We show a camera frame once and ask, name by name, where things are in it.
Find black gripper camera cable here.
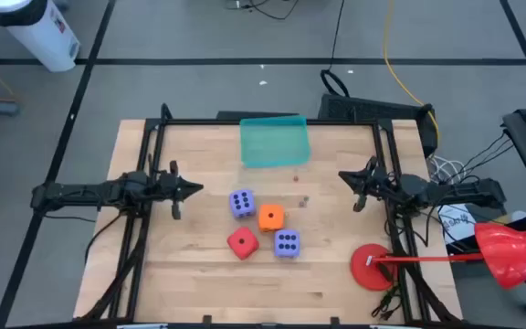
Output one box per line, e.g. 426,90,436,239
383,199,431,249

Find white cylindrical air purifier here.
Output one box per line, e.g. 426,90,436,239
0,0,82,73

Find black lamp power cord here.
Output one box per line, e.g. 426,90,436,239
371,286,405,321

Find red desk lamp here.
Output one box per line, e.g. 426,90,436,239
349,222,526,292

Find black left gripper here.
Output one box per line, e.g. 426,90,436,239
155,159,205,221

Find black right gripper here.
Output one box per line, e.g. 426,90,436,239
338,155,400,214

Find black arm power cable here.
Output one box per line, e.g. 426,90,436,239
83,211,127,265

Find large orange foam die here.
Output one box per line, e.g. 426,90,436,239
258,203,287,233

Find thin black cable bundle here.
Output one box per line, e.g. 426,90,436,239
445,131,516,185

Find white paper sheet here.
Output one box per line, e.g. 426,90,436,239
437,203,479,244

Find white cable bundle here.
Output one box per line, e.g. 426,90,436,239
428,154,468,196

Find long black cable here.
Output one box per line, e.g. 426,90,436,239
320,0,351,98

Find black metal table frame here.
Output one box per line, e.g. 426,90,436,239
73,102,464,329

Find large red foam die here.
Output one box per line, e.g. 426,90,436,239
226,226,260,261

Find large purple foam die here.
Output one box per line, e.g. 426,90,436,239
228,188,258,219
273,228,301,260

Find teal plastic tray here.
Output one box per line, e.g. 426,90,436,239
238,115,312,169

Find black floor cables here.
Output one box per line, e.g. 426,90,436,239
225,0,301,22

